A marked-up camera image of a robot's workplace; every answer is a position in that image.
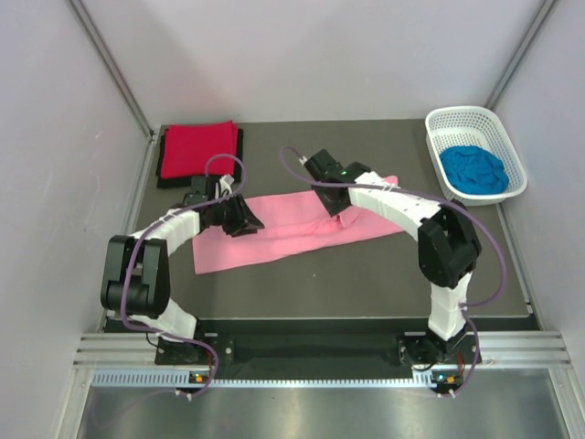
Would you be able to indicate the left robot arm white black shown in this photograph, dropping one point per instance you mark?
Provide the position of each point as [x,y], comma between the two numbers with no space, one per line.
[136,278]

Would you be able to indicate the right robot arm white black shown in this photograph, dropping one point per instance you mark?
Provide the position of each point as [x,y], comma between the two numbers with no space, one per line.
[448,246]

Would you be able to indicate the grey slotted cable duct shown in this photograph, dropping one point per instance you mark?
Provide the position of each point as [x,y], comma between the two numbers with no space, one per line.
[185,379]

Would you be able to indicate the white plastic basket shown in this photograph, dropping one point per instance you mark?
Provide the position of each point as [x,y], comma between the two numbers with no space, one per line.
[450,127]

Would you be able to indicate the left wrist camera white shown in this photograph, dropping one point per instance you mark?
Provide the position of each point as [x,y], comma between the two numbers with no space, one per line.
[225,184]

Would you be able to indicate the blue t shirt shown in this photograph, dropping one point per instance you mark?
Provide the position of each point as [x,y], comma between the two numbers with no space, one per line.
[474,171]

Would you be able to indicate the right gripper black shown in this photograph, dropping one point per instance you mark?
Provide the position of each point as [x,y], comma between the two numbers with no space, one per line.
[333,208]

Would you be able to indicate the pink t shirt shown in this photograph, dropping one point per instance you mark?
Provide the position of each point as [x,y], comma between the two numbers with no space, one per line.
[293,223]

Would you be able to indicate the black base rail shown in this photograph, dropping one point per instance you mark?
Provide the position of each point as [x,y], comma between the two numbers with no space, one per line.
[322,348]

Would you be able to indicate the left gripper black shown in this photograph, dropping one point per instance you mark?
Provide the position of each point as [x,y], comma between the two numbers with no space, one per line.
[242,216]

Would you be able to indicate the folded black t shirt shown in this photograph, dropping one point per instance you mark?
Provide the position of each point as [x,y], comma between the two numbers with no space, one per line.
[240,155]

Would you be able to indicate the folded red t shirt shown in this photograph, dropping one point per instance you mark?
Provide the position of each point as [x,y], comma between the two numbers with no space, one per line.
[196,151]

